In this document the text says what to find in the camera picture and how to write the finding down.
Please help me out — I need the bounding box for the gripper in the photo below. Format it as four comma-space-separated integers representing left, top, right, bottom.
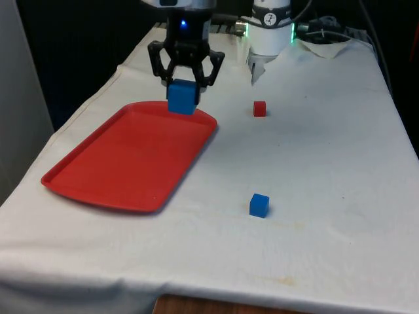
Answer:
147, 7, 226, 99

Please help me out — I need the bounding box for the large blue cube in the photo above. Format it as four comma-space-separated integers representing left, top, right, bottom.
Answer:
166, 78, 201, 116

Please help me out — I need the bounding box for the red tray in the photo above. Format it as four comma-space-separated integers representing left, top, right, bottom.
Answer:
41, 100, 219, 215

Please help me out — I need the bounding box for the small blue cube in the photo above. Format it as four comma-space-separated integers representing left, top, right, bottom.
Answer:
249, 193, 270, 218

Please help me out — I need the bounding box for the black cable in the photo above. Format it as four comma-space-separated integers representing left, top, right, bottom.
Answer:
292, 0, 315, 21

